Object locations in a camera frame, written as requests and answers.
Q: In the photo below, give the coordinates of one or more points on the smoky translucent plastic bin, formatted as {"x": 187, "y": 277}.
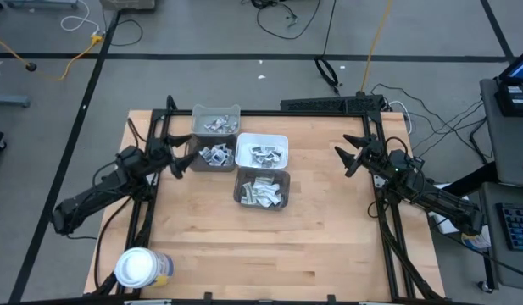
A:
{"x": 284, "y": 178}
{"x": 214, "y": 168}

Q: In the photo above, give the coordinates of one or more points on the silver mounting bracket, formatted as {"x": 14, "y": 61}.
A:
{"x": 377, "y": 182}
{"x": 154, "y": 179}

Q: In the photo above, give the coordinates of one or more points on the black keyboard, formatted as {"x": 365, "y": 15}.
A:
{"x": 517, "y": 226}

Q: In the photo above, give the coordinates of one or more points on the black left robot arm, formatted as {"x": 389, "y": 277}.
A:
{"x": 100, "y": 186}

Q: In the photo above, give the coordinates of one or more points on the black aluminium frame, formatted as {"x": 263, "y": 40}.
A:
{"x": 180, "y": 112}

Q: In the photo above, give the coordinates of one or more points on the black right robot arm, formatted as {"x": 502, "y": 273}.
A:
{"x": 435, "y": 197}

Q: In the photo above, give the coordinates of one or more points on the white paper box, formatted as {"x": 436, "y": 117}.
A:
{"x": 445, "y": 226}

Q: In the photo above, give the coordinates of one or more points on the black laptop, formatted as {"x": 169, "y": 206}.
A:
{"x": 517, "y": 97}

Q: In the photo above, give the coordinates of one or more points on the grey side table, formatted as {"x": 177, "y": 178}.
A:
{"x": 515, "y": 271}
{"x": 507, "y": 144}

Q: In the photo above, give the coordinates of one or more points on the black floor socket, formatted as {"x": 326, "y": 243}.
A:
{"x": 31, "y": 66}

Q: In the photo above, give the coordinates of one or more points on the green striped bandage wrapper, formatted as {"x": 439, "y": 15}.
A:
{"x": 255, "y": 201}
{"x": 264, "y": 181}
{"x": 246, "y": 195}

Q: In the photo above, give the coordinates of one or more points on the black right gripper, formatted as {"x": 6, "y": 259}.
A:
{"x": 371, "y": 154}

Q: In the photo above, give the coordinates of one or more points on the black beam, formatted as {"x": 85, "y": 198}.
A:
{"x": 477, "y": 178}

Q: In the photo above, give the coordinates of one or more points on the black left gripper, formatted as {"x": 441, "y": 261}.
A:
{"x": 161, "y": 152}

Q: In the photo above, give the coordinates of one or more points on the light grey plastic bin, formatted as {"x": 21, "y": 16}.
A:
{"x": 197, "y": 112}

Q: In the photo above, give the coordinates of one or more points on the white plastic bin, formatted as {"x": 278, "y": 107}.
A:
{"x": 244, "y": 142}

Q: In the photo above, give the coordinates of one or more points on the white-lidded wipes canister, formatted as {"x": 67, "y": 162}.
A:
{"x": 134, "y": 267}

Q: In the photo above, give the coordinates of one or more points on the black perforated metal bar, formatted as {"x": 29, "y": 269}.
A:
{"x": 329, "y": 104}

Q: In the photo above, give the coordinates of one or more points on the small yellow-label wipes canister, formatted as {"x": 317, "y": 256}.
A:
{"x": 481, "y": 242}

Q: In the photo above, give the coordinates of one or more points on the grey table foot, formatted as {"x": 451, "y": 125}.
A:
{"x": 9, "y": 100}
{"x": 40, "y": 3}

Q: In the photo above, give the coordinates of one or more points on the black caster wheel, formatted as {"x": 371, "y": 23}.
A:
{"x": 483, "y": 286}

